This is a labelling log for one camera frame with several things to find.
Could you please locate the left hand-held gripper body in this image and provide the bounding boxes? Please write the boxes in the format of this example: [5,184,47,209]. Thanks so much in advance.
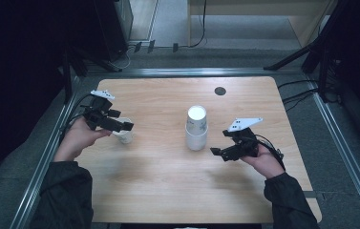
[83,89,121,132]

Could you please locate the black metal stand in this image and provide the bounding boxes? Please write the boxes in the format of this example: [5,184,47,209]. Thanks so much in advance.
[60,47,90,104]

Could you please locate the person's left hand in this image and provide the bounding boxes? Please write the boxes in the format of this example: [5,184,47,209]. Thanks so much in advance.
[53,117,114,163]

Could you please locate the black hanging cable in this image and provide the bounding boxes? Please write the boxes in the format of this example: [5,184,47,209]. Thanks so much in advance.
[189,0,208,49]

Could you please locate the black cabinet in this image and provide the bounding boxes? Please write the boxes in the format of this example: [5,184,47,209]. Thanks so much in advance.
[93,0,134,62]

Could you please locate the person's right hand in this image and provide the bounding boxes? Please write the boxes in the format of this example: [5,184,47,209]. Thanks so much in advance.
[240,144,286,179]

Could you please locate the black tripod stand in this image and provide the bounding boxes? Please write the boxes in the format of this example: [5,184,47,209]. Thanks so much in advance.
[263,0,344,74]

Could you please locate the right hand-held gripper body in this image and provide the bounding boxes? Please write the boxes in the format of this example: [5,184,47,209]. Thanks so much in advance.
[227,117,264,159]

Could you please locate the right hand-held gripper cable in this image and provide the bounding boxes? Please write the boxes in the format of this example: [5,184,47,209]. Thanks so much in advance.
[253,133,286,171]

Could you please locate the white floor cable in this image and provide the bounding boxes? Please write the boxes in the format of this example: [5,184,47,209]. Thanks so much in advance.
[110,46,133,71]

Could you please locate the white floral paper cup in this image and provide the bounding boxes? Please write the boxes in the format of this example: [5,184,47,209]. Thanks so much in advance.
[112,117,135,145]

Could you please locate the metal floor rail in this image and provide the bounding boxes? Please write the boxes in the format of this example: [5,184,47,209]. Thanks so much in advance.
[9,75,85,229]
[306,75,360,229]
[85,67,303,77]

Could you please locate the stack of white paper cups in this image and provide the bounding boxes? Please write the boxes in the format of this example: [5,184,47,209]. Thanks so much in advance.
[184,105,208,152]

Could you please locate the black floor cables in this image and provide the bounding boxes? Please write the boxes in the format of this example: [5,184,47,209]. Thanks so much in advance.
[277,79,320,113]

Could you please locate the light wooden cabinet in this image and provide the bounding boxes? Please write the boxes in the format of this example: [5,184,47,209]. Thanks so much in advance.
[186,0,338,49]

